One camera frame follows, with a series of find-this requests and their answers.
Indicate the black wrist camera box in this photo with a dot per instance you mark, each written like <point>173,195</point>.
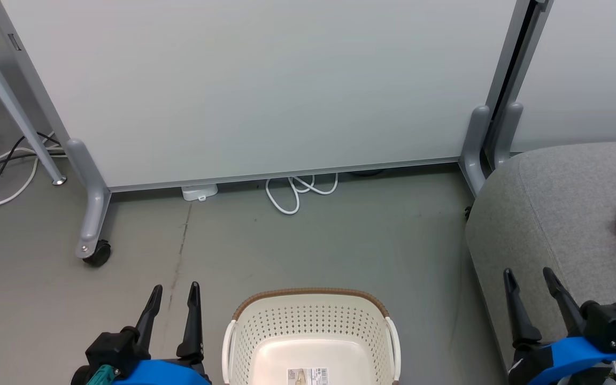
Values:
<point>613,323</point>
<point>115,347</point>

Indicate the printed basket label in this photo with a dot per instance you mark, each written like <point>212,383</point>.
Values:
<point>308,376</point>

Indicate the white plastic adapter box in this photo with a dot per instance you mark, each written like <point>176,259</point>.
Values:
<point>200,191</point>

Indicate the cream perforated laundry basket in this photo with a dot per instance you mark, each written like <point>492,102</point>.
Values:
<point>313,321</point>

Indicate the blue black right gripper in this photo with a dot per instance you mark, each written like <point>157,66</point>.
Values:
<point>564,355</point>

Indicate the small black caster wheel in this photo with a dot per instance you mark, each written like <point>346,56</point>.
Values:
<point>468,213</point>

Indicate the large black caster wheel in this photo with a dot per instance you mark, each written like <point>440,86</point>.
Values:
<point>98,254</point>

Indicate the narrow white partition board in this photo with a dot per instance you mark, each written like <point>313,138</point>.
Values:
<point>591,69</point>

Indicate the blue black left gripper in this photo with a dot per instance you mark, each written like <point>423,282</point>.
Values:
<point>163,373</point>

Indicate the grey fabric sofa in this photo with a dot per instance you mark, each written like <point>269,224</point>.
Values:
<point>570,214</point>

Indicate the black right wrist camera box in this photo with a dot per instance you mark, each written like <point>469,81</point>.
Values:
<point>613,323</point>

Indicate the grey metal table leg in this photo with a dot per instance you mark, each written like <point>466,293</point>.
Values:
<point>19,121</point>

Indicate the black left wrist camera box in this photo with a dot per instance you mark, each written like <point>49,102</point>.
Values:
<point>115,347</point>

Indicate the wide white partition board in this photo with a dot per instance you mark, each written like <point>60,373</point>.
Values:
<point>260,80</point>

